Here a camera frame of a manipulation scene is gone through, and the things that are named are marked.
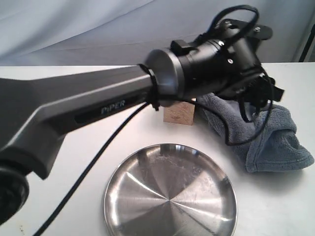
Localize black stand pole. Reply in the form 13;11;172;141
297;23;315;62

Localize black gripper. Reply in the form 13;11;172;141
216;71;284;108

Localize light wooden cube block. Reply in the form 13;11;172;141
163;102;195;125

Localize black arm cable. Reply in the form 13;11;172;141
27;5;276;236

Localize grey backdrop cloth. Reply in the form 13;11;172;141
0;0;315;66

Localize grey-blue fleece towel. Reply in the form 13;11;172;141
197;93;315;173

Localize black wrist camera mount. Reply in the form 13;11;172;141
219;19;273;41

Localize round stainless steel plate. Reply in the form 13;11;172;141
103;143;238;236

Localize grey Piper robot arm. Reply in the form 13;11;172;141
0;39;284;223

